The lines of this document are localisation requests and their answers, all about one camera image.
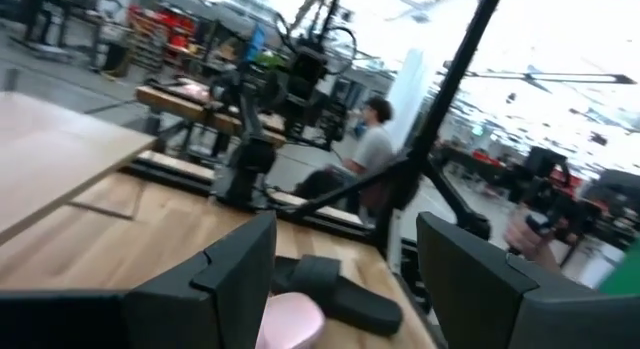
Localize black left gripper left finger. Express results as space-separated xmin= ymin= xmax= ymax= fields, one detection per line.
xmin=0 ymin=211 xmax=278 ymax=349

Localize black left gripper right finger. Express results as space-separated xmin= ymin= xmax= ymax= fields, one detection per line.
xmin=416 ymin=212 xmax=640 ymax=349

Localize pink slide sandal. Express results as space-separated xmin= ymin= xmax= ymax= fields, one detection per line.
xmin=255 ymin=292 xmax=326 ymax=349

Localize black slide sandal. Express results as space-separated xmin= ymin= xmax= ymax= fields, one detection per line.
xmin=272 ymin=254 xmax=404 ymax=338

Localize person's hand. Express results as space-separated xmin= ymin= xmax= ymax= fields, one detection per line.
xmin=503 ymin=208 xmax=564 ymax=274

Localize black handheld device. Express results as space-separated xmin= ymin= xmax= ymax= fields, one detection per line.
xmin=524 ymin=211 xmax=554 ymax=238

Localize black and red robot station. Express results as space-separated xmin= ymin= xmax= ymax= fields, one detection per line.
xmin=499 ymin=146 xmax=609 ymax=250

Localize person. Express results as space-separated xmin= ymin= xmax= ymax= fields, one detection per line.
xmin=293 ymin=95 xmax=396 ymax=215

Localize wooden workbench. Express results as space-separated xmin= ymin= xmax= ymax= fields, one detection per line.
xmin=134 ymin=83 xmax=289 ymax=148

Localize long ceiling light bar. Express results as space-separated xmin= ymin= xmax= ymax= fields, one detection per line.
xmin=442 ymin=61 xmax=637 ymax=86

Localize black robot rig on workbench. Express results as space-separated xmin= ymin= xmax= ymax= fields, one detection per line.
xmin=259 ymin=0 xmax=359 ymax=150

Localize black waste bin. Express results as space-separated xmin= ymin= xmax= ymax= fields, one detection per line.
xmin=102 ymin=41 xmax=131 ymax=79

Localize red storage rack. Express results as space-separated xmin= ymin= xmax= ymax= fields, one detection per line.
xmin=127 ymin=3 xmax=199 ymax=73

